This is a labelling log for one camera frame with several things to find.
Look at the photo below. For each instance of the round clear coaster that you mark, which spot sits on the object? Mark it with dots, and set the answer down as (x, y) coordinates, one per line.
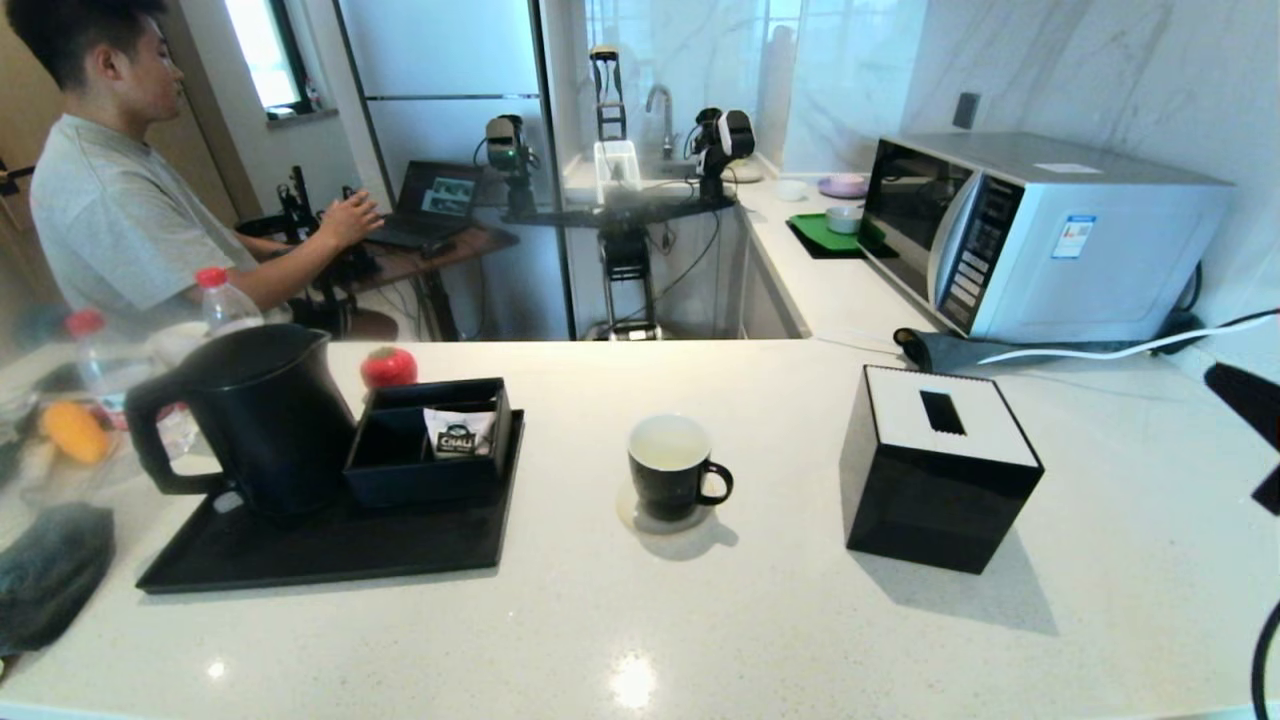
(630, 518)

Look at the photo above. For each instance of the chrome faucet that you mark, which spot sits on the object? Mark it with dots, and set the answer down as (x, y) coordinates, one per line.
(665, 120)

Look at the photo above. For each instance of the small white bowl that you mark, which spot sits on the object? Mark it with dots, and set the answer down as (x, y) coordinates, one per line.
(790, 190)

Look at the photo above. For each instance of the black compartment organizer box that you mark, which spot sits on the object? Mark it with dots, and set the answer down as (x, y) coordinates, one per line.
(400, 485)

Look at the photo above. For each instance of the clear water bottle red cap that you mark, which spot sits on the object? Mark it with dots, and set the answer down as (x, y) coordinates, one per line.
(228, 310)

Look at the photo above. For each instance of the black mug white inside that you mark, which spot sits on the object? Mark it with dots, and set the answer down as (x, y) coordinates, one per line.
(665, 485)

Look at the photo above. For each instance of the black tissue box white lid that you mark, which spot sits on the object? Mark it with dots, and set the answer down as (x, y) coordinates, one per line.
(930, 500)

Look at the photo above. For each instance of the red strawberry toy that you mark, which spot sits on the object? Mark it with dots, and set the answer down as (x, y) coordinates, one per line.
(389, 367)

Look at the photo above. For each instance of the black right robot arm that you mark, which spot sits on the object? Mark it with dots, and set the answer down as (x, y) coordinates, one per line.
(1255, 400)

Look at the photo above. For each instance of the black rectangular serving tray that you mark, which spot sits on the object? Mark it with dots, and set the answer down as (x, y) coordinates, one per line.
(400, 550)

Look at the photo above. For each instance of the person in grey shirt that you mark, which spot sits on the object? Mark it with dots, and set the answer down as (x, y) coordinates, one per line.
(110, 220)

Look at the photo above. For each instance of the grey refrigerator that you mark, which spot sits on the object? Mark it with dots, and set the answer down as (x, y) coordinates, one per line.
(440, 60)

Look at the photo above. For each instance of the orange fruit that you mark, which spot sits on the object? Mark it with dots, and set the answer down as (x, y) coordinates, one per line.
(74, 432)

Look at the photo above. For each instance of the brown wooden desk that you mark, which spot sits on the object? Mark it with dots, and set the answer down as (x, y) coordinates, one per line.
(460, 245)

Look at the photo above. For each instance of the beige round dish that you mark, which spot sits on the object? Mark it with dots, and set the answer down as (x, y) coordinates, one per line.
(750, 172)

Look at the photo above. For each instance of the dark wall socket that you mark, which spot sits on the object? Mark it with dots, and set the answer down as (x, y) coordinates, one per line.
(964, 110)

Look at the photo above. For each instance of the window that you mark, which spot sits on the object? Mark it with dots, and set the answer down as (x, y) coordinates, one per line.
(260, 50)

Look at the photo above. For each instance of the black camera unit green light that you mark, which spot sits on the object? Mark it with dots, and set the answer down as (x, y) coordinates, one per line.
(505, 145)

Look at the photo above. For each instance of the green mat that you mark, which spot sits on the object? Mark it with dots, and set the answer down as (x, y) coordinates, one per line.
(815, 232)

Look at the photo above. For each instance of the black jointed arm behind glass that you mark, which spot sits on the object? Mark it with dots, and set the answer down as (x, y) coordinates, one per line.
(722, 140)

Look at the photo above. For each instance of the black stand with crossbar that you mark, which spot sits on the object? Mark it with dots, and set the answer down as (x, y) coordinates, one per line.
(625, 260)

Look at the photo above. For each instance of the dark fabric bag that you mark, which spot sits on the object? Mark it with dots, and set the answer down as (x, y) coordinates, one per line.
(50, 580)

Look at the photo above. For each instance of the tall black rack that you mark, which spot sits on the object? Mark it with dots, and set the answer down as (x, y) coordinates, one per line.
(607, 110)

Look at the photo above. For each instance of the black electric kettle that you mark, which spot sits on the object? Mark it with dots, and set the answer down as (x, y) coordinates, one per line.
(270, 430)

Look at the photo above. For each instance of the small pale bowl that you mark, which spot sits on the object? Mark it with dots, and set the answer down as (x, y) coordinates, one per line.
(843, 220)

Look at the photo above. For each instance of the silver microwave oven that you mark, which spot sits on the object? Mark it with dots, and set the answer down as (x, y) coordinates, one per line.
(1100, 250)

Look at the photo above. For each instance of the white tea bag sachet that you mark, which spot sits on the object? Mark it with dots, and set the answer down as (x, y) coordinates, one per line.
(458, 437)

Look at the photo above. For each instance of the brown round stool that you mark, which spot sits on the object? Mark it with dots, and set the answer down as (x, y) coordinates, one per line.
(375, 322)

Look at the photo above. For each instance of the black laptop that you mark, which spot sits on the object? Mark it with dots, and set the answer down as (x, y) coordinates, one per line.
(440, 195)

